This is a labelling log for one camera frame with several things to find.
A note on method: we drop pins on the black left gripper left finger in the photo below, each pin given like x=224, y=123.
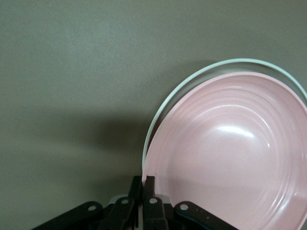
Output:
x=124, y=213

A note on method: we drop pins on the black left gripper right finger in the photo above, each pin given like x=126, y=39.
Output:
x=153, y=213

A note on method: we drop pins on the pink shallow bowl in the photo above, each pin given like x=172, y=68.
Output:
x=227, y=155

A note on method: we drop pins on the beige shallow bowl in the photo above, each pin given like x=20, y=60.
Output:
x=216, y=72

